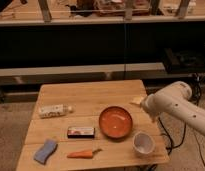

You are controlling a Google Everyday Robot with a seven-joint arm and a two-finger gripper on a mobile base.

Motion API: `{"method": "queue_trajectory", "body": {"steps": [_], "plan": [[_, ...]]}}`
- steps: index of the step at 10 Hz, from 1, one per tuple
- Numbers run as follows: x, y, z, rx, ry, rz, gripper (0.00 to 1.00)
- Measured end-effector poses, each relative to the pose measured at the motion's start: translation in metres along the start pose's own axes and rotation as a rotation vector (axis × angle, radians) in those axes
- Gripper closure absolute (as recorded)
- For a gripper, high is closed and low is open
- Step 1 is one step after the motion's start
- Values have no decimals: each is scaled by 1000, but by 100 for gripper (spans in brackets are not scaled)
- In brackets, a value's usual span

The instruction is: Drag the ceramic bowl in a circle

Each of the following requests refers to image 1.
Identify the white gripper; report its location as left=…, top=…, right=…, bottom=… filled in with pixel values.
left=140, top=96, right=155, bottom=117

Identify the orange ceramic bowl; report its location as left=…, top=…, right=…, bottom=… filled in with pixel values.
left=99, top=106, right=133, bottom=139

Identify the blue sponge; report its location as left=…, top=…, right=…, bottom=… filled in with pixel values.
left=33, top=139, right=58, bottom=165

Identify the metal shelf rack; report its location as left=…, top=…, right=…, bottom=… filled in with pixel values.
left=0, top=0, right=205, bottom=102

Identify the small red white box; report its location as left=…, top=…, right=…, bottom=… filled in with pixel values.
left=67, top=127, right=95, bottom=138

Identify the black power cable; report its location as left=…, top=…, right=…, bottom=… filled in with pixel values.
left=157, top=74, right=205, bottom=171

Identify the white paper cup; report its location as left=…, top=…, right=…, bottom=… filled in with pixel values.
left=133, top=131, right=155, bottom=156

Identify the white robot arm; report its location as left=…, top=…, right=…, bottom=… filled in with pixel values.
left=140, top=81, right=205, bottom=136

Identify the orange toy carrot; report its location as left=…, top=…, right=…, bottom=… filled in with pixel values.
left=67, top=149, right=100, bottom=159

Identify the black box on shelf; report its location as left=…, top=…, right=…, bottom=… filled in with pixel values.
left=162, top=47, right=205, bottom=74

